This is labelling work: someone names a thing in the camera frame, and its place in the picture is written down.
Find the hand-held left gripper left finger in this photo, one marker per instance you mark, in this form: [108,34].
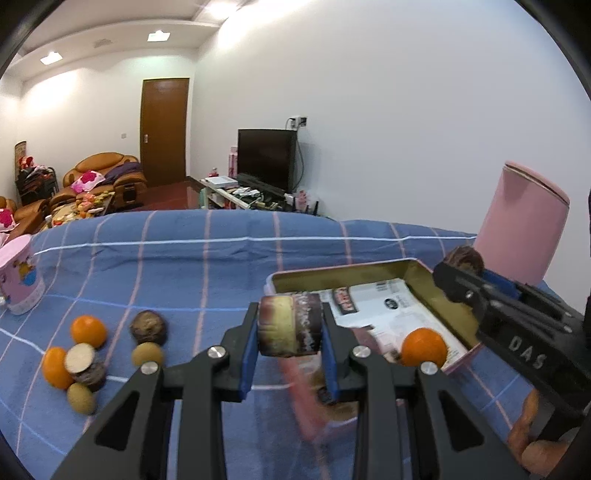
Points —
[247,369]

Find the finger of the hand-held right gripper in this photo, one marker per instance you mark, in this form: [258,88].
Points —
[461,286]
[501,279]

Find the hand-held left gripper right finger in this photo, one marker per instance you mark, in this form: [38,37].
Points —
[330,369]

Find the brown water chestnut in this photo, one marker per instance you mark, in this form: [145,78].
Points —
[466,258]
[147,326]

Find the cut taro piece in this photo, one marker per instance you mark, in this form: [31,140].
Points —
[83,362]
[288,325]

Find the gold rectangular tin tray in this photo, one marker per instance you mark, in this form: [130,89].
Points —
[323,279]

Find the tan longan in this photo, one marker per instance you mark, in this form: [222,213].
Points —
[147,355]
[81,398]

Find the orange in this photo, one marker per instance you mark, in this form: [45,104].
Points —
[87,331]
[54,367]
[424,347]

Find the person's right hand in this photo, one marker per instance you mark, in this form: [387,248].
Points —
[519,434]

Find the tall pink cylinder container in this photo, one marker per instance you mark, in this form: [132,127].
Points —
[521,221]

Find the black router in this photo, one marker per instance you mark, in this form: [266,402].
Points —
[314,207]

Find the pink packet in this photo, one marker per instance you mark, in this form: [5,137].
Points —
[302,199]

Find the white television stand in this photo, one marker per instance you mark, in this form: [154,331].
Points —
[221,194]

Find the white flat box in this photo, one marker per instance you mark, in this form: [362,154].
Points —
[221,181]

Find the pink tall box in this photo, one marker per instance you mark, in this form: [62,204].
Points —
[233,161]

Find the black television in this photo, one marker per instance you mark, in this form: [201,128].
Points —
[265,157]

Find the orange leather sofa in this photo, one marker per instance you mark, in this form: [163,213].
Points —
[124,184]

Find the cluttered coffee table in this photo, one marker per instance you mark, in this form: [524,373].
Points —
[83,207]

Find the purple cloth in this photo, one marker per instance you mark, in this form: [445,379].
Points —
[121,170]

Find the pink cartoon cup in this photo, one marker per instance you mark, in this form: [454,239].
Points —
[21,277]

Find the pink floral cushion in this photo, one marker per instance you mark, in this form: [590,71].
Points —
[7,218]
[87,181]

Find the brown wooden door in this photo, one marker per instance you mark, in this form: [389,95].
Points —
[164,134]

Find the black rack with clothes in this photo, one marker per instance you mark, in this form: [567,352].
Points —
[37,184]

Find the square ceiling light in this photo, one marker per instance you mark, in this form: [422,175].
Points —
[51,57]
[159,36]

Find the ceiling air vent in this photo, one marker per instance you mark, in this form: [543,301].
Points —
[102,43]

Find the wall power socket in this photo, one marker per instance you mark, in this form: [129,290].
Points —
[298,121]

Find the hanging wall scroll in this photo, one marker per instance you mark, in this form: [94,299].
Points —
[20,150]

